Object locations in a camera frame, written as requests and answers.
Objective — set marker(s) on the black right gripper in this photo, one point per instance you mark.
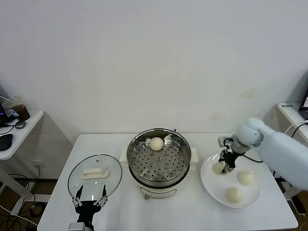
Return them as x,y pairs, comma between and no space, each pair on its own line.
231,157

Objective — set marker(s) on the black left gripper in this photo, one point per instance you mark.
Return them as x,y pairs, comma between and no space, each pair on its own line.
87,211

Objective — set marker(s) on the white steamed baozi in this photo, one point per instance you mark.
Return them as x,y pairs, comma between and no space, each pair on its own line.
156,143
234,195
246,178
217,169

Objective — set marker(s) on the glass pot lid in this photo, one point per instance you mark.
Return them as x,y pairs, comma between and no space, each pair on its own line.
95,173

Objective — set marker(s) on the black computer mouse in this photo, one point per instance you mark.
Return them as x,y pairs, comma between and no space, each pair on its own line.
5,142

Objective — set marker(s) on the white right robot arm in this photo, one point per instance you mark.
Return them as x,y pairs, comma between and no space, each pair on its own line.
276,149

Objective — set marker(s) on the stainless steel steamer basket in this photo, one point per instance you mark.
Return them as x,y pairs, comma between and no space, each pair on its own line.
183,154

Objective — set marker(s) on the white round plate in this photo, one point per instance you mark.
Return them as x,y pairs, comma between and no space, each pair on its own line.
211,187

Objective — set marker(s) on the white side table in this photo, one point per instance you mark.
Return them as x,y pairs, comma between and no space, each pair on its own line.
287,111
31,120

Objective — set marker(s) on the black laptop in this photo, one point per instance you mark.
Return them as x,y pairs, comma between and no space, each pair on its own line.
304,108

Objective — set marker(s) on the clear iced coffee cup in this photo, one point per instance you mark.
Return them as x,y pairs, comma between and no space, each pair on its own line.
15,108

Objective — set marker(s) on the white drinking straw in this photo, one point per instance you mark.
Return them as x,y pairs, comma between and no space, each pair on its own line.
4,98

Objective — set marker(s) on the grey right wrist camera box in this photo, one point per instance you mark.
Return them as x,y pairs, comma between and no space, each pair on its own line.
225,142

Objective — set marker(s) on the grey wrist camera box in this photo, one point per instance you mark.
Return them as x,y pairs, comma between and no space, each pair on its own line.
76,226
225,142

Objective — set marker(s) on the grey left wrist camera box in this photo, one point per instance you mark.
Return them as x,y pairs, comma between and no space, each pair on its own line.
76,226

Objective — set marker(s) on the white wall power socket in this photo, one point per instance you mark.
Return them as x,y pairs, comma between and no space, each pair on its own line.
39,164

